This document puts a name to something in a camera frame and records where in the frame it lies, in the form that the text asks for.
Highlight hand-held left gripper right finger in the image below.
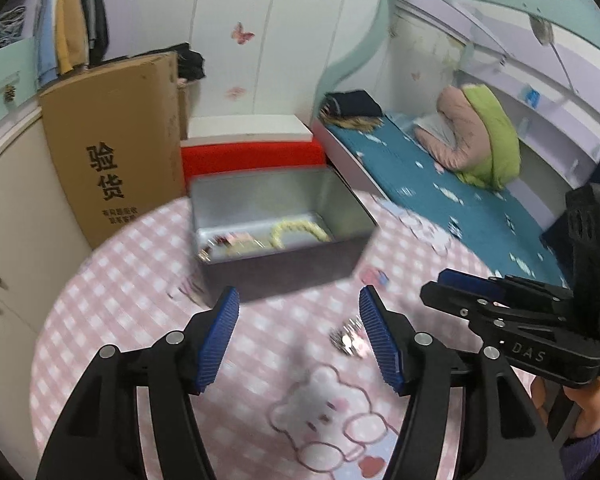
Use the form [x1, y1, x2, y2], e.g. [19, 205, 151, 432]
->
[357, 285, 566, 480]

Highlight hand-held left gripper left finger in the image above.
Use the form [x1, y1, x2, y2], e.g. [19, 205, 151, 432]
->
[35, 285, 241, 480]

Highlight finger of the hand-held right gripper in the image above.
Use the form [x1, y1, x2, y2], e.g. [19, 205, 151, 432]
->
[420, 281, 573, 335]
[437, 268, 576, 311]

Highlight silver jewelry piece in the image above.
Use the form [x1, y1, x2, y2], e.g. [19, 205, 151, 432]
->
[330, 317, 368, 356]

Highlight grey metal tin box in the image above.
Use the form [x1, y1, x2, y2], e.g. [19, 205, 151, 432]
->
[189, 167, 378, 301]

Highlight cream bead bracelet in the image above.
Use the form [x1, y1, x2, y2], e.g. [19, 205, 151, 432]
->
[269, 217, 331, 248]

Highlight person's right hand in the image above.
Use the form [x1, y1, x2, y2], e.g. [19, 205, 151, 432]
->
[530, 377, 600, 438]

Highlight pink checked tablecloth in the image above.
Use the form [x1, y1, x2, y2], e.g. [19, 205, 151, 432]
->
[30, 195, 571, 480]

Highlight blue printed bed sheet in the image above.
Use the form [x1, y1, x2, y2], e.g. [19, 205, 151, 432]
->
[325, 112, 571, 286]

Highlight pink and green quilt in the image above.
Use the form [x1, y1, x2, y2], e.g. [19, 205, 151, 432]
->
[414, 85, 522, 191]

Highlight purple white bed shelf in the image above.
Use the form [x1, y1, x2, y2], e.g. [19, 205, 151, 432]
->
[455, 0, 600, 231]

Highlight white pillow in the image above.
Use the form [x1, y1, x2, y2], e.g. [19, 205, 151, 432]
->
[415, 114, 453, 146]

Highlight red storage stool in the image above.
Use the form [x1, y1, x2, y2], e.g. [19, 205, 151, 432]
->
[181, 140, 327, 196]

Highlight folded tan cloth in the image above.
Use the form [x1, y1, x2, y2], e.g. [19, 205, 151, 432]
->
[322, 115, 386, 132]

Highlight person's purple clothing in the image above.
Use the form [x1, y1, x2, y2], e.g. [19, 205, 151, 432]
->
[557, 422, 600, 480]

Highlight folded dark clothes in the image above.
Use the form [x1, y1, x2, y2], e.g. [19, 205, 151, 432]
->
[325, 90, 383, 118]

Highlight white board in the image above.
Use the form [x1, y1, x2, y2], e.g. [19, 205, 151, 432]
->
[186, 115, 315, 142]

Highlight tall cardboard box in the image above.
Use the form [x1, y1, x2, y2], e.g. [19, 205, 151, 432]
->
[39, 52, 191, 250]

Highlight small cardboard box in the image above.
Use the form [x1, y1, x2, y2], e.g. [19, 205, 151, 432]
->
[177, 80, 191, 141]

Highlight grey hanging bag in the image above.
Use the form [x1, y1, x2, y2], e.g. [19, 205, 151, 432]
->
[527, 15, 556, 47]

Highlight cream low cabinet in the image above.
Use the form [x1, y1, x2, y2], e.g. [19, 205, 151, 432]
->
[0, 105, 93, 336]

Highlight black clothing pile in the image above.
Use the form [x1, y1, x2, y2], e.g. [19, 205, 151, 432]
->
[150, 42, 206, 82]

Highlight white wardrobe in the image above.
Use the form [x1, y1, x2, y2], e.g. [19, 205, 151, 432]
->
[97, 0, 396, 131]

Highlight hanging light blue shirt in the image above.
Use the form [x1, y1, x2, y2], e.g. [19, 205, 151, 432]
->
[32, 0, 63, 86]

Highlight hanging yellow jacket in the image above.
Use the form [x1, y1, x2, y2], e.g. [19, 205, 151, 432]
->
[55, 0, 88, 75]

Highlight hanging dark coats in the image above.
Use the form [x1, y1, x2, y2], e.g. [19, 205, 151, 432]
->
[75, 0, 112, 66]

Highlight folded striped clothes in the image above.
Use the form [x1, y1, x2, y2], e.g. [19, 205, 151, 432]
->
[0, 5, 28, 53]

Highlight teal bunk bed frame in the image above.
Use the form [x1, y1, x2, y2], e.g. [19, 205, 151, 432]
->
[312, 0, 600, 126]

